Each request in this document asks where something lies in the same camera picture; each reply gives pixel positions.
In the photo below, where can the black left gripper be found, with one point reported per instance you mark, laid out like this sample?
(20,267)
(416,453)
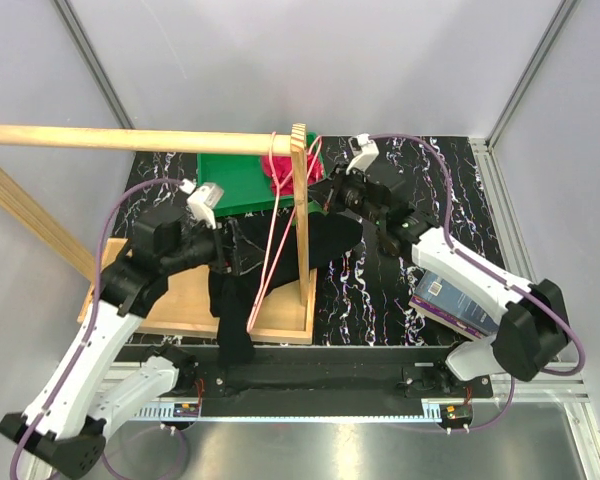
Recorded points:
(246,253)

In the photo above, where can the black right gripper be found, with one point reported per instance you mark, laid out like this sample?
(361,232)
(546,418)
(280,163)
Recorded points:
(321,192)

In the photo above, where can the black t-shirt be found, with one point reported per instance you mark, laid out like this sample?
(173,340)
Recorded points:
(231,297)

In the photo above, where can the pink red t-shirt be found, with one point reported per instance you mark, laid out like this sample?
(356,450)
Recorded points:
(279,172)

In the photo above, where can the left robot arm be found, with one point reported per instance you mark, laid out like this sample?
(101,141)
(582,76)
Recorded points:
(68,424)

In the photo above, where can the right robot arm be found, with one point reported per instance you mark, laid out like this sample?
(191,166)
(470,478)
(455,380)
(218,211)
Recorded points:
(531,318)

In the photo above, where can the green plastic tray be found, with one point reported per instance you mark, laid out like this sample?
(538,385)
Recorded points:
(246,188)

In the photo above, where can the dark green round cup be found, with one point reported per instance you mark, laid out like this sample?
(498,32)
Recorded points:
(388,234)

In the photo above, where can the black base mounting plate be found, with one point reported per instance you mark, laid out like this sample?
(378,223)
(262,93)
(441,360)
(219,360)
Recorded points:
(313,382)

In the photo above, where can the blue paperback book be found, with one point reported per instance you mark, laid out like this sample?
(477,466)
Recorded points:
(439,300)

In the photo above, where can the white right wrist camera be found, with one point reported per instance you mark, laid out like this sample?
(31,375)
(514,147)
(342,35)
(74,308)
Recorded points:
(365,152)

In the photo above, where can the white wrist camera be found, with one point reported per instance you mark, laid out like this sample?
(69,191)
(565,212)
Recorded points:
(202,200)
(365,152)

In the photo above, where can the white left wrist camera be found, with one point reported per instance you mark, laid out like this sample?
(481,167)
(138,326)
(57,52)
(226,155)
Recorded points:
(202,200)

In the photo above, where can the wooden clothes rack frame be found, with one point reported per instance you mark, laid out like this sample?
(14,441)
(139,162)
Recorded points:
(287,317)

